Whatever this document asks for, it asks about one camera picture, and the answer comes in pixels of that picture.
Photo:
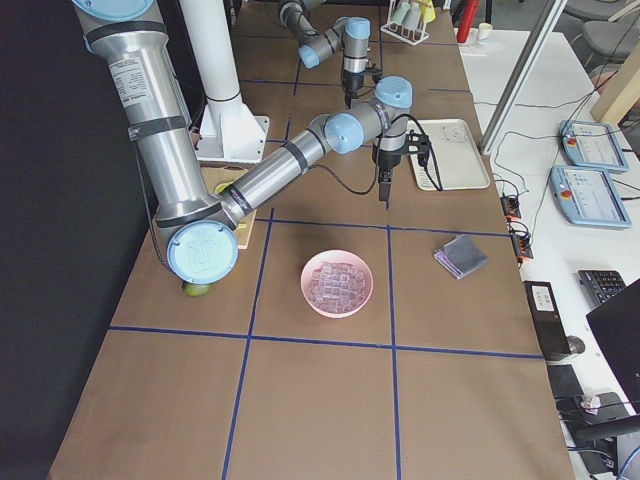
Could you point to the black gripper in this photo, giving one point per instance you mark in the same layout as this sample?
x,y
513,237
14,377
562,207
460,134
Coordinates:
x,y
352,82
386,159

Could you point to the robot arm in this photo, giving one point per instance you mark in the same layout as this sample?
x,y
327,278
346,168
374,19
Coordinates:
x,y
206,187
348,36

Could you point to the metal cup rack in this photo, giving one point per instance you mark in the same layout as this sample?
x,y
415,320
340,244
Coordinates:
x,y
398,32

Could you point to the grey-green cup on rack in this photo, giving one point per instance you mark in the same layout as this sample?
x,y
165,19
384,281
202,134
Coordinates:
x,y
400,10

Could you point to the pink bowl of ice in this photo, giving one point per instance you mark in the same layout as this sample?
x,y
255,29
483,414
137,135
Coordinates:
x,y
336,283

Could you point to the yellow cup on rack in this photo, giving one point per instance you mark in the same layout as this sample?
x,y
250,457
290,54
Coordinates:
x,y
427,9

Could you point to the cream bear tray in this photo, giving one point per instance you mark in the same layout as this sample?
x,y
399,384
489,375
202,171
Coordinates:
x,y
456,163

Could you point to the grey folded cloth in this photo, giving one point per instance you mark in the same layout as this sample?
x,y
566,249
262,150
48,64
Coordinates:
x,y
461,256

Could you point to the red bottle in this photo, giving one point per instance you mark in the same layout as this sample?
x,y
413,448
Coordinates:
x,y
468,16

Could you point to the lemon slices stack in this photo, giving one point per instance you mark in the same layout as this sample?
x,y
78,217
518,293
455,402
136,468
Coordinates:
x,y
221,187

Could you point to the wooden cutting board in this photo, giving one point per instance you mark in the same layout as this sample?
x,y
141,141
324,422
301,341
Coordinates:
x,y
245,227

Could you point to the near blue teach pendant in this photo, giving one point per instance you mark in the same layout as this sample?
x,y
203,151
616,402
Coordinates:
x,y
587,197

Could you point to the blue teach pendant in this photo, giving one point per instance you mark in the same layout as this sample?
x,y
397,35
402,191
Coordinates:
x,y
592,144
587,197

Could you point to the green lime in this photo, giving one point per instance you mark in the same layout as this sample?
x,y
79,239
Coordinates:
x,y
195,290

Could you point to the far blue teach pendant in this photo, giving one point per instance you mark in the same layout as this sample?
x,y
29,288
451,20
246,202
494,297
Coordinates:
x,y
592,144

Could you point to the black box with label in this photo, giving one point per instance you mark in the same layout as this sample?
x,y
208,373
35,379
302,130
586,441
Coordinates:
x,y
546,319

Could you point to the black keyboard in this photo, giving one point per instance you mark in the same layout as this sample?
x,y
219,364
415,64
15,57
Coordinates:
x,y
601,285

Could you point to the black computer mouse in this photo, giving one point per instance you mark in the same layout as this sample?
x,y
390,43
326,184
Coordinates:
x,y
576,345

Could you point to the black monitor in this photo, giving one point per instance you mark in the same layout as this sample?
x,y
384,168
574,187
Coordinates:
x,y
615,325

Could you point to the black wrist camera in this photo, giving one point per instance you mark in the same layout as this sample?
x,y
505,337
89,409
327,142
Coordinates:
x,y
374,73
419,146

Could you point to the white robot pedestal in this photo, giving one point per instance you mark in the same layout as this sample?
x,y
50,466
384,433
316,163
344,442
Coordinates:
x,y
229,132

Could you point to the aluminium frame post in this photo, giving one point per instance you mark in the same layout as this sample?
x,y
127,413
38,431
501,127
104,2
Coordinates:
x,y
532,49

